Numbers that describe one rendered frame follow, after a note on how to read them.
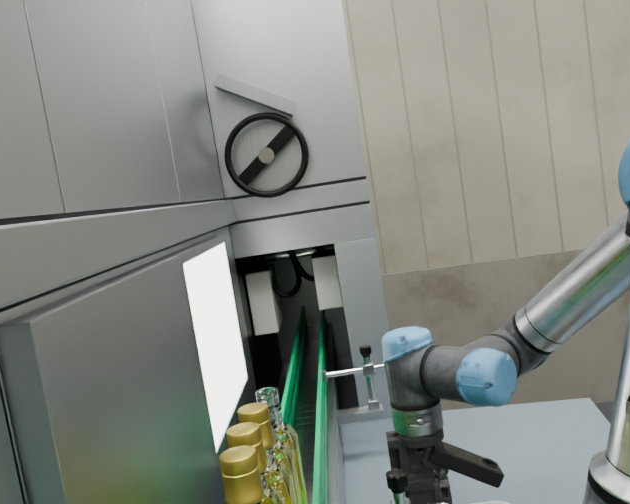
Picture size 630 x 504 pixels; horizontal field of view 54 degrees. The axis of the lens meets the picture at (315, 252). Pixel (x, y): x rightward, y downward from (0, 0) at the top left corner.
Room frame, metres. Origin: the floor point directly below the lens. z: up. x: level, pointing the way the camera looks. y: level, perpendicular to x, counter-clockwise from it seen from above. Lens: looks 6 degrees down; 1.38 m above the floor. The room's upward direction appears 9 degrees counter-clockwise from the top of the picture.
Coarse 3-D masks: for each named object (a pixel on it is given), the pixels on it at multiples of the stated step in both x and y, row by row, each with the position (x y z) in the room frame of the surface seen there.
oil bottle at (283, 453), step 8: (280, 448) 0.70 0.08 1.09; (288, 448) 0.71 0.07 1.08; (280, 456) 0.69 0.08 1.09; (288, 456) 0.69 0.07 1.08; (288, 464) 0.69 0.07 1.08; (296, 464) 0.73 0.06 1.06; (296, 472) 0.72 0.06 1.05; (296, 480) 0.70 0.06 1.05; (296, 488) 0.69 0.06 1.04; (296, 496) 0.69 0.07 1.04
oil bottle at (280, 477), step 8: (280, 464) 0.66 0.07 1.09; (272, 472) 0.64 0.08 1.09; (280, 472) 0.64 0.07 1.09; (288, 472) 0.66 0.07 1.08; (272, 480) 0.63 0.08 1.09; (280, 480) 0.63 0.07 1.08; (288, 480) 0.64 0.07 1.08; (280, 488) 0.63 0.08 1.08; (288, 488) 0.63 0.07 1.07; (288, 496) 0.63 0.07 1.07
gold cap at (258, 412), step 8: (240, 408) 0.65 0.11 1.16; (248, 408) 0.65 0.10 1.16; (256, 408) 0.65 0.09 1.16; (264, 408) 0.64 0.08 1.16; (240, 416) 0.64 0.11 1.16; (248, 416) 0.64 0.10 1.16; (256, 416) 0.64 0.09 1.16; (264, 416) 0.64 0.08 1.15; (264, 424) 0.64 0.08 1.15; (264, 432) 0.64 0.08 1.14; (272, 432) 0.65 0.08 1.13; (264, 440) 0.64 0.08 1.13; (272, 440) 0.65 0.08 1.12; (264, 448) 0.64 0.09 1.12
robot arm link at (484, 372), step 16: (496, 336) 0.87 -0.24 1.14; (432, 352) 0.84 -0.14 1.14; (448, 352) 0.83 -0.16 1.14; (464, 352) 0.81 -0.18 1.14; (480, 352) 0.80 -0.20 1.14; (496, 352) 0.79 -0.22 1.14; (512, 352) 0.84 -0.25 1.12; (432, 368) 0.82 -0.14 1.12; (448, 368) 0.81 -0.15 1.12; (464, 368) 0.79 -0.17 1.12; (480, 368) 0.77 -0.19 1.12; (496, 368) 0.77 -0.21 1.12; (512, 368) 0.80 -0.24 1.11; (432, 384) 0.82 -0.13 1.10; (448, 384) 0.80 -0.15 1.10; (464, 384) 0.78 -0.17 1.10; (480, 384) 0.77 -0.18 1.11; (496, 384) 0.77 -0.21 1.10; (512, 384) 0.79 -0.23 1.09; (464, 400) 0.79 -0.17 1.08; (480, 400) 0.78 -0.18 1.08; (496, 400) 0.77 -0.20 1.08
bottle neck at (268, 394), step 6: (258, 390) 0.77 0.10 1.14; (264, 390) 0.78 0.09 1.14; (270, 390) 0.78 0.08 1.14; (276, 390) 0.76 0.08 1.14; (258, 396) 0.76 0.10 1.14; (264, 396) 0.75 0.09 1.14; (270, 396) 0.76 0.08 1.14; (276, 396) 0.76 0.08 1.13; (270, 402) 0.75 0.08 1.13; (276, 402) 0.76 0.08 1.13; (276, 408) 0.76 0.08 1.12; (276, 414) 0.76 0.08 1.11; (276, 420) 0.76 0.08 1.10; (282, 420) 0.77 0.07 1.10
